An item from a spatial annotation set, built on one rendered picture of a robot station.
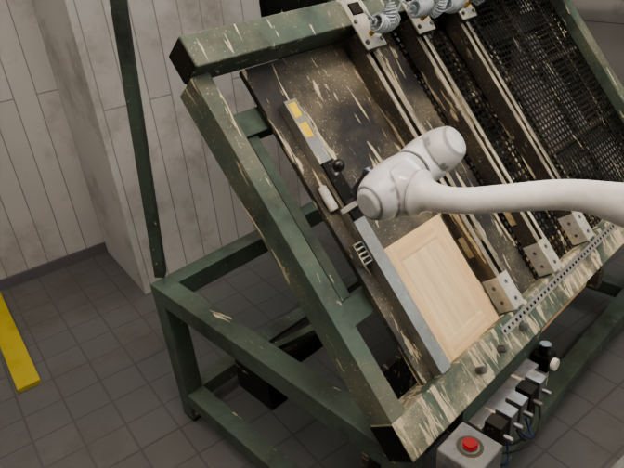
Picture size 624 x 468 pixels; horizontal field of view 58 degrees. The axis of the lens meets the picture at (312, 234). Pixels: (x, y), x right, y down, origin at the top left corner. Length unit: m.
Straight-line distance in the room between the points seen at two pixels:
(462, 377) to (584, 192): 0.83
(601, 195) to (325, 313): 0.77
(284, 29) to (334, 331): 0.92
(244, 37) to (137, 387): 2.11
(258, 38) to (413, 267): 0.85
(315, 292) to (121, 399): 1.88
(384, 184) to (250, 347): 1.10
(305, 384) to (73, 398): 1.73
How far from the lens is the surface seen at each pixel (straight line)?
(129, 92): 2.07
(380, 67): 2.04
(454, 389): 1.79
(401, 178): 1.16
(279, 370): 1.99
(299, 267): 1.56
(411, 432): 1.67
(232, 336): 2.16
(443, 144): 1.26
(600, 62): 3.24
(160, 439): 2.98
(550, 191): 1.18
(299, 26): 1.87
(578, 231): 2.48
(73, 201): 4.43
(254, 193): 1.58
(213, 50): 1.66
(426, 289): 1.84
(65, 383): 3.48
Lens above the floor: 2.13
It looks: 29 degrees down
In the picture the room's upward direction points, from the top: 5 degrees counter-clockwise
